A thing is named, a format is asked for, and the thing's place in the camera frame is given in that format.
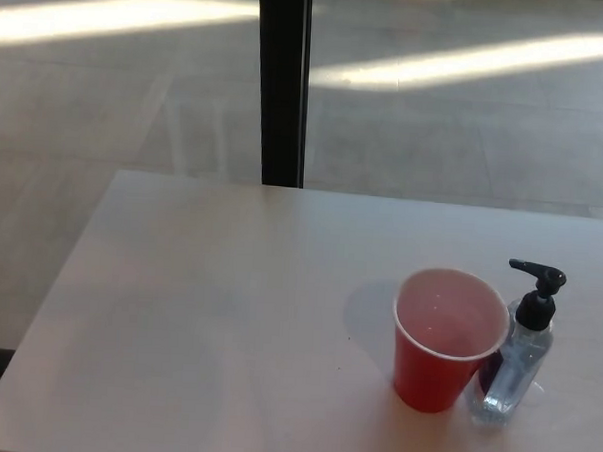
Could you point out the red plastic cup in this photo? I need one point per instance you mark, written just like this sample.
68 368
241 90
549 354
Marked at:
425 371

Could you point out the black window frame post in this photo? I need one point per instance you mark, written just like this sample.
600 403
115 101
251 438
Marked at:
282 85

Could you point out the clear soap bottle black pump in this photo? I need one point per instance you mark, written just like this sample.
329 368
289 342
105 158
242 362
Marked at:
513 360

